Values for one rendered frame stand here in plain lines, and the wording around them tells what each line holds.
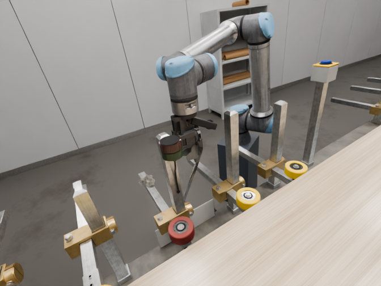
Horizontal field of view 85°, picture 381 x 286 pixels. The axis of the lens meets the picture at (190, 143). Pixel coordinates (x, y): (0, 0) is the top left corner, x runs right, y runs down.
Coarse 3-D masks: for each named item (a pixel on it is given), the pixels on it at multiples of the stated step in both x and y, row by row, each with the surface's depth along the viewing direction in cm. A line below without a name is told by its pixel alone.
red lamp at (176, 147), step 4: (180, 140) 55; (160, 144) 54; (176, 144) 53; (180, 144) 55; (160, 148) 55; (164, 148) 54; (168, 148) 53; (172, 148) 53; (176, 148) 54; (180, 148) 55; (164, 152) 54; (168, 152) 54; (172, 152) 54
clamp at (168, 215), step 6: (186, 204) 75; (168, 210) 74; (186, 210) 73; (192, 210) 75; (156, 216) 72; (162, 216) 72; (168, 216) 72; (174, 216) 71; (180, 216) 72; (186, 216) 74; (156, 222) 71; (162, 222) 70; (168, 222) 70; (162, 228) 70; (162, 234) 71
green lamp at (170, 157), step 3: (180, 150) 55; (162, 153) 55; (174, 153) 54; (177, 153) 55; (180, 153) 56; (183, 153) 58; (162, 156) 56; (165, 156) 55; (168, 156) 55; (171, 156) 54; (174, 156) 55; (177, 156) 55; (180, 156) 56; (165, 159) 56; (168, 159) 55; (171, 159) 55; (174, 159) 55; (177, 159) 55
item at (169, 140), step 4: (168, 136) 57; (172, 136) 57; (176, 136) 57; (160, 140) 56; (164, 140) 56; (168, 140) 55; (172, 140) 55; (176, 140) 55; (164, 144) 54; (168, 144) 53; (172, 144) 53; (176, 160) 58; (176, 176) 64; (176, 180) 65; (176, 184) 66
